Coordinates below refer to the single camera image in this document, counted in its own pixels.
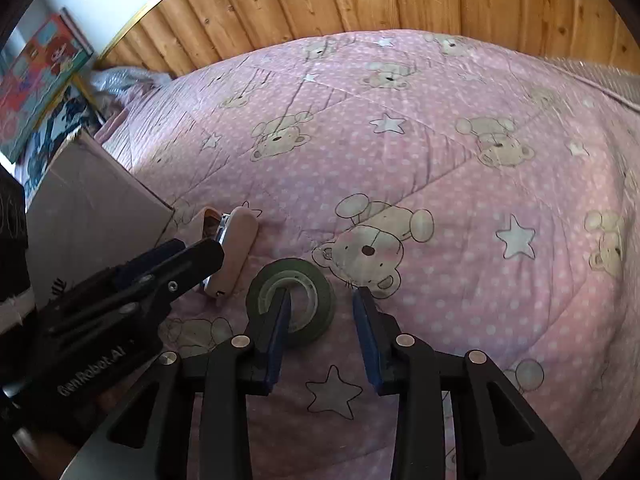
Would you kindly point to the cardboard box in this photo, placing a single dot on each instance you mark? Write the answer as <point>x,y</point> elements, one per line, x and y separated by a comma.
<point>88,213</point>

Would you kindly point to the pink stapler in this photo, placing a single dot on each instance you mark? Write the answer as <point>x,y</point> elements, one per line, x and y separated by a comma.
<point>236,232</point>

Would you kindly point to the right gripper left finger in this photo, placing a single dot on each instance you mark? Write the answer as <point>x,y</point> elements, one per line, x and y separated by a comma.
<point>147,435</point>

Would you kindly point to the colourful toy box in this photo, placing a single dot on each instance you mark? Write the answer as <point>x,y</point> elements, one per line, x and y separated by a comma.
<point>49,59</point>

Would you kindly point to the pink bear quilt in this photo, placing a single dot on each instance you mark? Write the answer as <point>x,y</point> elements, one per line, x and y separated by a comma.
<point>487,199</point>

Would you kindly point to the green tape roll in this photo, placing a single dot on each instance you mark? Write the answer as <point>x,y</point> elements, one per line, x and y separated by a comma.
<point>312,298</point>

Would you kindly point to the bubble wrap sheet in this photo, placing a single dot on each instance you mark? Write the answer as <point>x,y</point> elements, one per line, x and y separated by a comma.
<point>621,85</point>

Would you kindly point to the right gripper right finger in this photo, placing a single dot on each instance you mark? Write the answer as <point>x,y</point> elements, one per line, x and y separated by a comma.
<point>497,434</point>

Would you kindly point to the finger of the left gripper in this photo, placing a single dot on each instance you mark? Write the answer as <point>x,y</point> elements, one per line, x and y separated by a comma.
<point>152,281</point>

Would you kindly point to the blue robot toy box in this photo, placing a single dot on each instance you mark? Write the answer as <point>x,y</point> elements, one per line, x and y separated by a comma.
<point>71,111</point>

